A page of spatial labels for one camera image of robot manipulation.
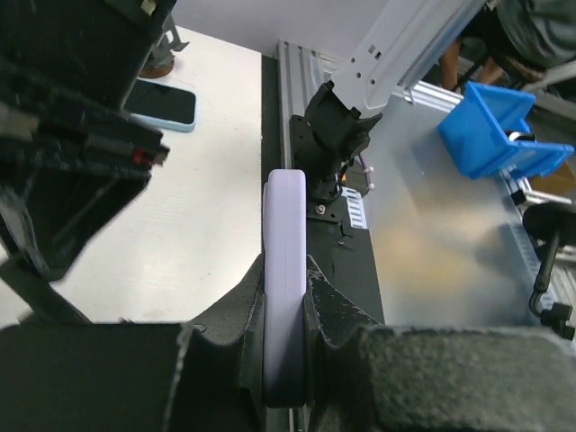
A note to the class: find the blue case smartphone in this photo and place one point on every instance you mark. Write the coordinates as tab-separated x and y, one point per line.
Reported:
162	106

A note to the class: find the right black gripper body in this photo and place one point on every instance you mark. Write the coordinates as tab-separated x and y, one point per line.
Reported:
67	68

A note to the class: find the right white cable duct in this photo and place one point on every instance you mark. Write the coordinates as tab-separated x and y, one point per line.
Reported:
355	208

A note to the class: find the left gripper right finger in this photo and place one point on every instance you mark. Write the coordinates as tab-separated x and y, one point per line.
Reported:
364	376

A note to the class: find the purple case smartphone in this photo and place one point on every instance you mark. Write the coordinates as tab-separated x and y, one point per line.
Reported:
284	223

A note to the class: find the brown base phone stand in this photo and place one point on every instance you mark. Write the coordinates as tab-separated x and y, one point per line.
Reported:
161	59

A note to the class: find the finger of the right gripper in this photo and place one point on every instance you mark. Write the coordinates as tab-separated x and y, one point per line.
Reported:
46	305
48	215

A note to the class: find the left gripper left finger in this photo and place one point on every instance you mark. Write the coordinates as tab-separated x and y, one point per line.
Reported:
201	375

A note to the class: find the blue plastic bin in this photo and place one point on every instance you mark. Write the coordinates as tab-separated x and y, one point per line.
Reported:
487	132

